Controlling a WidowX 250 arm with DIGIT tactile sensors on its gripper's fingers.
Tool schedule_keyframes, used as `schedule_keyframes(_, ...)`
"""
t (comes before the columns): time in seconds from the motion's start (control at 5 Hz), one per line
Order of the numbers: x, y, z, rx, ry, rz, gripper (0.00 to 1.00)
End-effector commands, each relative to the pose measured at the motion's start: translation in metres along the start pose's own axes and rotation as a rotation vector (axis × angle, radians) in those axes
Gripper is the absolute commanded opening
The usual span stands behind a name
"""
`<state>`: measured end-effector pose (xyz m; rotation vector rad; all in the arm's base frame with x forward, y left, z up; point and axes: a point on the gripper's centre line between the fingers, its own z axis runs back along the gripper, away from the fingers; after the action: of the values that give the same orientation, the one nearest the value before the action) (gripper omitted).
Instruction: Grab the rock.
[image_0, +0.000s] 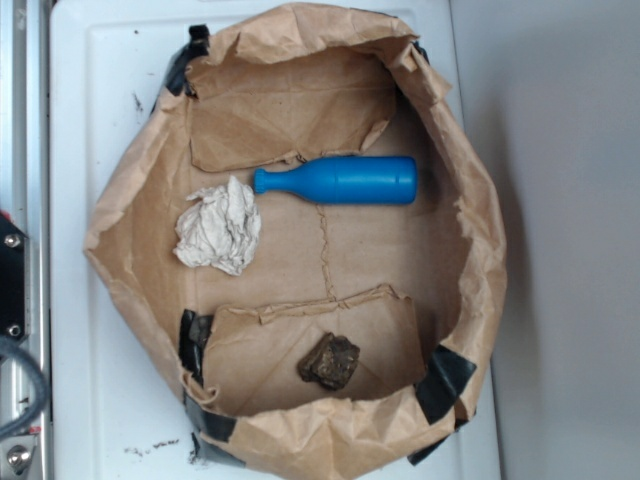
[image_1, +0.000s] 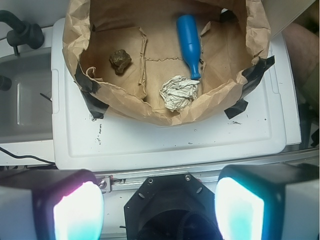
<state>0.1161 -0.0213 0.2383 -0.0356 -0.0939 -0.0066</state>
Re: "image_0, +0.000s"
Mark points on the metal frame rail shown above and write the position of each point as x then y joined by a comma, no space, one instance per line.
26,454

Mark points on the crumpled white paper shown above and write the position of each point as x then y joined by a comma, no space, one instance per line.
220,229

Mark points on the blue plastic bottle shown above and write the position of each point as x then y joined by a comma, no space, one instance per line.
390,180

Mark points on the brown paper bag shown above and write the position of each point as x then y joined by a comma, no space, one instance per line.
419,288

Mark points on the black mounting bracket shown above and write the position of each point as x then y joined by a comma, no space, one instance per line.
12,280

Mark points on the white plastic tray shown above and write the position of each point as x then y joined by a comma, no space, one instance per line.
115,417

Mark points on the dark brown rock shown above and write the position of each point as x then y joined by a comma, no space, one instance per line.
331,362

